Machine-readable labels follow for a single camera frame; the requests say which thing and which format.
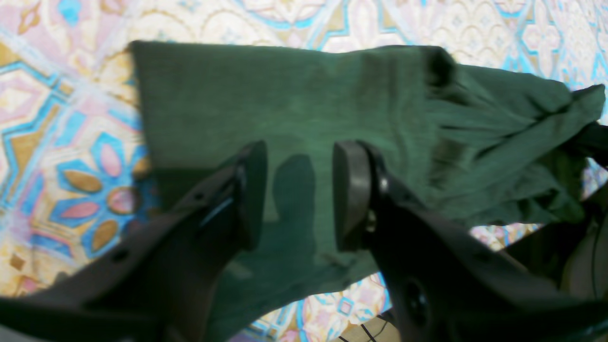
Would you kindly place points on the dark green long-sleeve shirt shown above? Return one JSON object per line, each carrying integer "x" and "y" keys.
{"x": 481, "y": 146}

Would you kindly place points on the colourful patterned tablecloth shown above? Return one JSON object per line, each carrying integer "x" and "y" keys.
{"x": 76, "y": 175}

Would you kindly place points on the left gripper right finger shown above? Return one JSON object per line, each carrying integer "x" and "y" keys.
{"x": 445, "y": 285}

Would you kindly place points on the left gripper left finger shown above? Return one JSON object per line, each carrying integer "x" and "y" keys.
{"x": 158, "y": 284}

